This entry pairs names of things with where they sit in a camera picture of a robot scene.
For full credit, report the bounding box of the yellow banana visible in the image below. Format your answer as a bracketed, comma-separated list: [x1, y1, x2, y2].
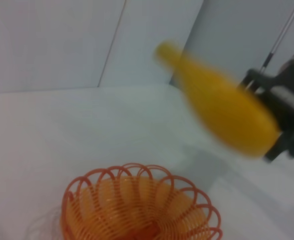
[153, 39, 282, 160]

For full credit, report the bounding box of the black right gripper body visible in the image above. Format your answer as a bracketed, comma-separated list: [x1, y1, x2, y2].
[261, 75, 294, 159]

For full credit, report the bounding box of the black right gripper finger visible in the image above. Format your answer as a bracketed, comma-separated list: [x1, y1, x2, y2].
[239, 68, 266, 95]
[263, 129, 294, 165]

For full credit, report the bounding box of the grey metal pole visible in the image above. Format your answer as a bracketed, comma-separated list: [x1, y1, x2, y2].
[260, 0, 294, 73]

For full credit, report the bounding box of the orange plastic wire basket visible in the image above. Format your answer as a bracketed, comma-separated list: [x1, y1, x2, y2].
[61, 162, 224, 240]

